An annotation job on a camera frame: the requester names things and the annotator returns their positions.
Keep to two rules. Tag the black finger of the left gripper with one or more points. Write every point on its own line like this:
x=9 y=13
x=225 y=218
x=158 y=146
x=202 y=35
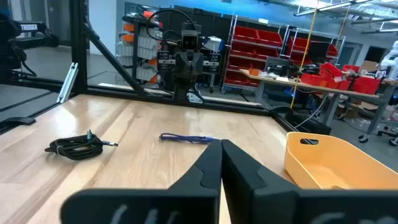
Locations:
x=182 y=68
x=196 y=68

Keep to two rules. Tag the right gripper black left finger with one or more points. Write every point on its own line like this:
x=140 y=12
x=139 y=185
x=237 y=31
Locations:
x=199 y=186

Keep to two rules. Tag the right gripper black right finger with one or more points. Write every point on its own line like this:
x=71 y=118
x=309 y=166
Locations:
x=248 y=193

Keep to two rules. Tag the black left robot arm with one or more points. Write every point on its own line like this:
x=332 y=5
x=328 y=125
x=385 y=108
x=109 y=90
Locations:
x=183 y=88

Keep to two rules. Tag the black Trossen-labelled robot arm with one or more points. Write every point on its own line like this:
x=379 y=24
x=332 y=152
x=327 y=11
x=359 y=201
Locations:
x=31 y=28

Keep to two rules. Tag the rack with white orange bins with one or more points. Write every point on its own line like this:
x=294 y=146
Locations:
x=146 y=43

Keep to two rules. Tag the yellow plastic bin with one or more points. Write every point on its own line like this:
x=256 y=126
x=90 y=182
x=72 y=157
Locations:
x=357 y=168

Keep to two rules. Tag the red plastic storage bin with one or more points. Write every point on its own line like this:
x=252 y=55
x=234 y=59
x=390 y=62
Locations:
x=311 y=79
x=339 y=84
x=331 y=70
x=367 y=85

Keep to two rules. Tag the silver aluminium extrusion bar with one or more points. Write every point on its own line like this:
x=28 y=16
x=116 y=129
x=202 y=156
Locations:
x=66 y=84

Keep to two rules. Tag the wooden workbench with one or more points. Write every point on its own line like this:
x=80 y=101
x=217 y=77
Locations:
x=311 y=88

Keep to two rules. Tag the black monitor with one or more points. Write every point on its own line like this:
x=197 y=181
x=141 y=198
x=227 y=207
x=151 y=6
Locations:
x=318 y=51

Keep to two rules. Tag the black flat foot plate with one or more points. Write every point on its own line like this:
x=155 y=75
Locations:
x=18 y=120

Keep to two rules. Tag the cardboard box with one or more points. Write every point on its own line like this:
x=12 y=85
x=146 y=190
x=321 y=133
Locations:
x=370 y=66

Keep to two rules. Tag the white robot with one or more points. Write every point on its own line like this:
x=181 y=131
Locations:
x=391 y=59

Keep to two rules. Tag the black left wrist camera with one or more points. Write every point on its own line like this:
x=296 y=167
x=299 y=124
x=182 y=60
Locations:
x=189 y=40

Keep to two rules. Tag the black aluminium table frame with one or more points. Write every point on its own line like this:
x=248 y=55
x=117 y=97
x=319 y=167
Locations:
x=77 y=46

